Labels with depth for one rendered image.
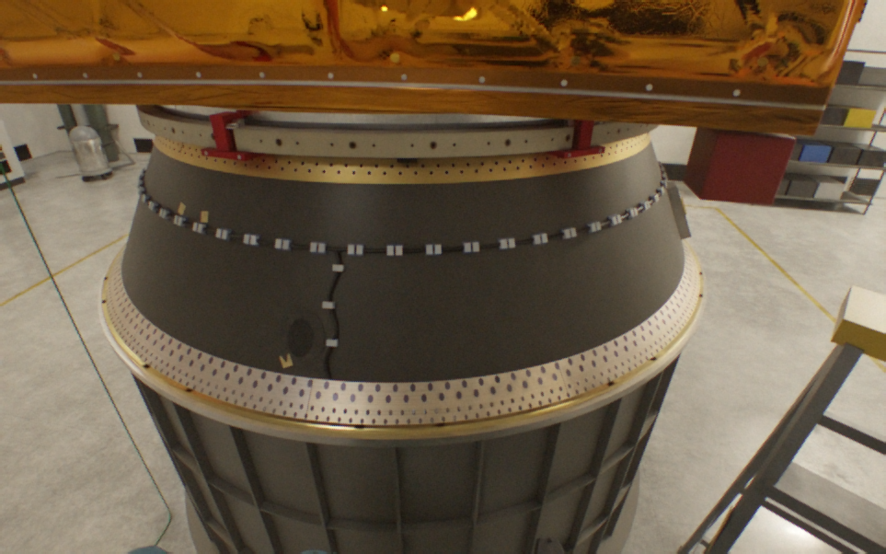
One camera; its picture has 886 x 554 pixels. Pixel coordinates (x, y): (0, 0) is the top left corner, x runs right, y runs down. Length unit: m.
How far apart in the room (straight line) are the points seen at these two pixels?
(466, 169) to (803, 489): 0.86
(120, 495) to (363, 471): 1.74
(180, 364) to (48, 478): 1.85
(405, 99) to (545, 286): 0.50
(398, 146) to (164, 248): 0.69
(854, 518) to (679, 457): 1.72
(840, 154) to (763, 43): 6.28
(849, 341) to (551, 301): 0.52
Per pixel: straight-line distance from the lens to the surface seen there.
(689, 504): 2.53
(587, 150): 1.04
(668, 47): 0.91
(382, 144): 0.90
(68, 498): 2.83
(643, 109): 0.95
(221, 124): 1.04
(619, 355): 1.16
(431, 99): 0.94
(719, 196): 1.08
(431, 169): 0.95
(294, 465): 1.19
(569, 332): 1.06
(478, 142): 0.92
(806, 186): 7.16
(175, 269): 1.24
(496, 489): 1.23
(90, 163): 7.98
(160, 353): 1.27
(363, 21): 0.92
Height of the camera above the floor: 1.89
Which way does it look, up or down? 30 degrees down
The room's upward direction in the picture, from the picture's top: 1 degrees clockwise
